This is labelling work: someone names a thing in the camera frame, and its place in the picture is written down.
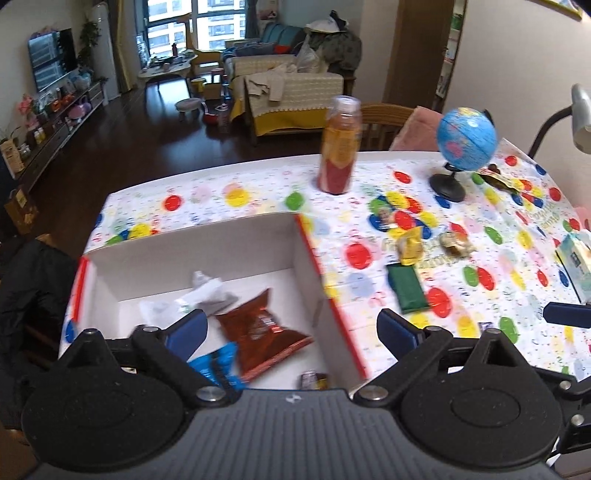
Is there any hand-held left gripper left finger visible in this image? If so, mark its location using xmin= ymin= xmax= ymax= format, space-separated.
xmin=59 ymin=308 xmax=230 ymax=410

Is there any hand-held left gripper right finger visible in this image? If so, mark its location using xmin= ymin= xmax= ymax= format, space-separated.
xmin=349 ymin=308 xmax=539 ymax=403

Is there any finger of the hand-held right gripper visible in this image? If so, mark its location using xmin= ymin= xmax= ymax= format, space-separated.
xmin=542 ymin=302 xmax=591 ymax=329
xmin=531 ymin=364 xmax=591 ymax=462

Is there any green snack packet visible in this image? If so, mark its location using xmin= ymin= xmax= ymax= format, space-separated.
xmin=386 ymin=261 xmax=428 ymax=315

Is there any blue chocolate packet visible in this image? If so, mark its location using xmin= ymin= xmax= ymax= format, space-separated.
xmin=187 ymin=343 xmax=244 ymax=394

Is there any white snack packet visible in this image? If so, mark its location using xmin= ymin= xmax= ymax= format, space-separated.
xmin=190 ymin=270 xmax=237 ymax=320

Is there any brown foil snack packet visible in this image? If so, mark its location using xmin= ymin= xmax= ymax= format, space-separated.
xmin=215 ymin=288 xmax=315 ymax=382

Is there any red and white cardboard box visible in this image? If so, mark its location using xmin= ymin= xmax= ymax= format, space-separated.
xmin=64 ymin=212 xmax=371 ymax=385

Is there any yellow snack packet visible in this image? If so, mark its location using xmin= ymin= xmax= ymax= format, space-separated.
xmin=397 ymin=226 xmax=425 ymax=267

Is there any small dark candy packet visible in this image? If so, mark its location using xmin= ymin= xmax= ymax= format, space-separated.
xmin=300 ymin=370 xmax=330 ymax=391

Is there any golden pastry packet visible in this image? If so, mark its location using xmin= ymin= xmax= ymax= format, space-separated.
xmin=438 ymin=230 xmax=477 ymax=260

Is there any green tissue box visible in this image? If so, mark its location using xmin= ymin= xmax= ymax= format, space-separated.
xmin=555 ymin=233 xmax=591 ymax=304

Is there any dark wrapper with yellow edge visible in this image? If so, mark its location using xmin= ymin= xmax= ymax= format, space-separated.
xmin=477 ymin=163 xmax=521 ymax=191

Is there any black coat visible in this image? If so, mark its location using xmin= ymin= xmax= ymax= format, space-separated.
xmin=0 ymin=239 xmax=80 ymax=417

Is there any balloon print tablecloth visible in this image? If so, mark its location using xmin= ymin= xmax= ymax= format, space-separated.
xmin=83 ymin=137 xmax=591 ymax=385

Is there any orange juice bottle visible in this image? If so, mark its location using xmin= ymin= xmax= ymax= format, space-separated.
xmin=317 ymin=95 xmax=363 ymax=195

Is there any silver desk lamp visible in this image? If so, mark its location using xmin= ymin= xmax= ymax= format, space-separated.
xmin=526 ymin=83 xmax=591 ymax=158

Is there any pink cloth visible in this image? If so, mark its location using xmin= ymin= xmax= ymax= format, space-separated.
xmin=390 ymin=106 xmax=445 ymax=152

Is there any blue desk globe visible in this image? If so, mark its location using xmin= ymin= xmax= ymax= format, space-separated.
xmin=429 ymin=106 xmax=499 ymax=203

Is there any wooden chair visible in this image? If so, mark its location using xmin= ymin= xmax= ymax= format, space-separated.
xmin=359 ymin=104 xmax=417 ymax=151

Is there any brown paper bag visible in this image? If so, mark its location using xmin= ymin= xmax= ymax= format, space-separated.
xmin=4 ymin=184 xmax=41 ymax=232

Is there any small round stool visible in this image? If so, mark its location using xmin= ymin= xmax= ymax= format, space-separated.
xmin=175 ymin=97 xmax=208 ymax=122

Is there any television cabinet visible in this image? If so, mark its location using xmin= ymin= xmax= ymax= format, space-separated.
xmin=0 ymin=80 xmax=110 ymax=186

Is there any sofa with yellow cover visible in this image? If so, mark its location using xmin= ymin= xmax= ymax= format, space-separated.
xmin=229 ymin=54 xmax=345 ymax=138

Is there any white coffee table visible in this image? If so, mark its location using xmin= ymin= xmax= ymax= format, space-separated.
xmin=138 ymin=52 xmax=198 ymax=89

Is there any white standing air conditioner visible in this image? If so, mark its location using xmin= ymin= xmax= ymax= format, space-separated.
xmin=89 ymin=2 xmax=119 ymax=100

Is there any pile of clothes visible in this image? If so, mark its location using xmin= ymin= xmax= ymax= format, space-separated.
xmin=304 ymin=10 xmax=364 ymax=75

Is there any television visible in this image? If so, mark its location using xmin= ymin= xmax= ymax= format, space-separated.
xmin=27 ymin=28 xmax=77 ymax=93

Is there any potted plant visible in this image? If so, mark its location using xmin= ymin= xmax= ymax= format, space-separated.
xmin=78 ymin=20 xmax=101 ymax=71

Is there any window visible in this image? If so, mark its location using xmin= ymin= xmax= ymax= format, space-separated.
xmin=137 ymin=0 xmax=250 ymax=58

